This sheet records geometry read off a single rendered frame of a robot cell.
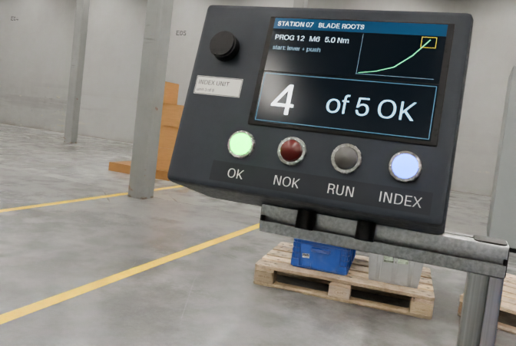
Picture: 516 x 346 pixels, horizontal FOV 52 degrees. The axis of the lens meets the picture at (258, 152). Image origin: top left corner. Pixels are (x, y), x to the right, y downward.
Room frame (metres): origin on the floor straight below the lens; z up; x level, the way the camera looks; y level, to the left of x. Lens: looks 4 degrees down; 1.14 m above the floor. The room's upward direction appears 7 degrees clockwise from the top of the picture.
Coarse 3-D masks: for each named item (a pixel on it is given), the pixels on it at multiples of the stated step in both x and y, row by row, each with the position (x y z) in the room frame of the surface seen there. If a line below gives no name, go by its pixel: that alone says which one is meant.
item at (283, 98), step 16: (272, 80) 0.50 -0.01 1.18; (288, 80) 0.49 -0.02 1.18; (304, 80) 0.49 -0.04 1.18; (272, 96) 0.50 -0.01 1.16; (288, 96) 0.49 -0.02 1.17; (304, 96) 0.48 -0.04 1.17; (256, 112) 0.50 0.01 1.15; (272, 112) 0.49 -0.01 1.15; (288, 112) 0.49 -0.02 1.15; (304, 112) 0.48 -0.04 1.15
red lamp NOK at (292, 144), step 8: (280, 144) 0.48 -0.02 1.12; (288, 144) 0.47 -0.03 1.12; (296, 144) 0.47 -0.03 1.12; (304, 144) 0.47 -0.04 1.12; (280, 152) 0.47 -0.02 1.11; (288, 152) 0.47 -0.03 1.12; (296, 152) 0.46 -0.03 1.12; (304, 152) 0.47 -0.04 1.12; (280, 160) 0.47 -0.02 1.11; (288, 160) 0.47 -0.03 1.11; (296, 160) 0.47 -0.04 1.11
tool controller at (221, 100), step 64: (256, 64) 0.51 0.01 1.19; (320, 64) 0.49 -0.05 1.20; (384, 64) 0.47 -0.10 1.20; (448, 64) 0.45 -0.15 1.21; (192, 128) 0.51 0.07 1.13; (256, 128) 0.49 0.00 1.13; (320, 128) 0.47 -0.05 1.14; (384, 128) 0.45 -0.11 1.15; (448, 128) 0.44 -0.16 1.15; (256, 192) 0.47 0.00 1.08; (320, 192) 0.45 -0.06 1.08; (384, 192) 0.44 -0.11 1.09; (448, 192) 0.43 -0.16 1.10
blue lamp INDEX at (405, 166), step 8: (400, 152) 0.44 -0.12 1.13; (408, 152) 0.44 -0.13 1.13; (392, 160) 0.44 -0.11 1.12; (400, 160) 0.43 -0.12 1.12; (408, 160) 0.43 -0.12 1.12; (416, 160) 0.43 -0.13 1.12; (392, 168) 0.44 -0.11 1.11; (400, 168) 0.43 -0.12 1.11; (408, 168) 0.43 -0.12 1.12; (416, 168) 0.43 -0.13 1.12; (392, 176) 0.44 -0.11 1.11; (400, 176) 0.43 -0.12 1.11; (408, 176) 0.43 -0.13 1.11; (416, 176) 0.43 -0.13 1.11
